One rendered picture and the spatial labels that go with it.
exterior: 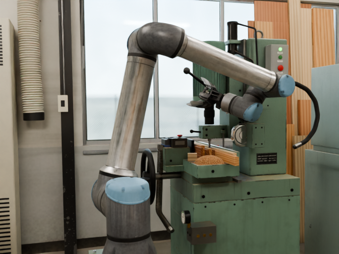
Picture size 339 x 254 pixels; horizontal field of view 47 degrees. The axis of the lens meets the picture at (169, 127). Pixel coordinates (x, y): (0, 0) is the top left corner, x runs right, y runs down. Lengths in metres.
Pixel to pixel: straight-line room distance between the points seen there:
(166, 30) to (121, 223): 0.67
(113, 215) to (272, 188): 0.97
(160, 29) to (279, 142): 1.03
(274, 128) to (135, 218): 1.07
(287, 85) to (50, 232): 2.33
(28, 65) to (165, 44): 1.79
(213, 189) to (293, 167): 1.66
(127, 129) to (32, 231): 2.04
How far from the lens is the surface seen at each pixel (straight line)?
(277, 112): 2.12
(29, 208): 3.30
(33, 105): 3.01
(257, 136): 1.96
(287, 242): 2.14
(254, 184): 1.97
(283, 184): 2.05
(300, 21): 3.84
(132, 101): 1.45
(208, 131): 2.04
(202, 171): 1.78
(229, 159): 1.81
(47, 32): 3.25
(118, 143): 1.45
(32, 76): 3.03
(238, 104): 1.71
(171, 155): 1.97
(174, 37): 1.38
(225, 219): 1.95
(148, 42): 1.41
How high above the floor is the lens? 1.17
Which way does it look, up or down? 3 degrees down
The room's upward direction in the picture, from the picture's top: 1 degrees counter-clockwise
